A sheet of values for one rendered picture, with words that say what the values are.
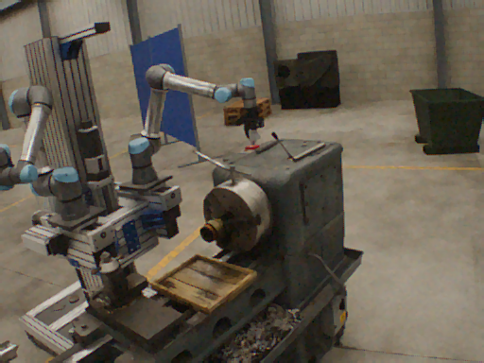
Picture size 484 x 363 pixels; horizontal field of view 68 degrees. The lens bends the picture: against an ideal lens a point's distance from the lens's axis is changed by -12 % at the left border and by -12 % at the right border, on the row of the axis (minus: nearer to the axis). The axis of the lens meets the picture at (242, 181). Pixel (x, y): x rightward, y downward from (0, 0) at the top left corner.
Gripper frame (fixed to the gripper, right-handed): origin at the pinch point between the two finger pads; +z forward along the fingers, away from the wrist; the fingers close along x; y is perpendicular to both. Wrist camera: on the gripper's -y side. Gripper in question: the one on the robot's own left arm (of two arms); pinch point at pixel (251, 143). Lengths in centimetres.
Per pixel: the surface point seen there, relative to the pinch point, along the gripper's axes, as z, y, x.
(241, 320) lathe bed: 57, 38, -68
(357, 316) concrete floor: 128, 45, 36
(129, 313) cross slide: 31, 25, -110
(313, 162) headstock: 4.1, 43.5, -9.8
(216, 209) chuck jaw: 14, 20, -53
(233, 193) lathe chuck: 7, 27, -50
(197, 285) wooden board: 40, 23, -75
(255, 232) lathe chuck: 23, 37, -50
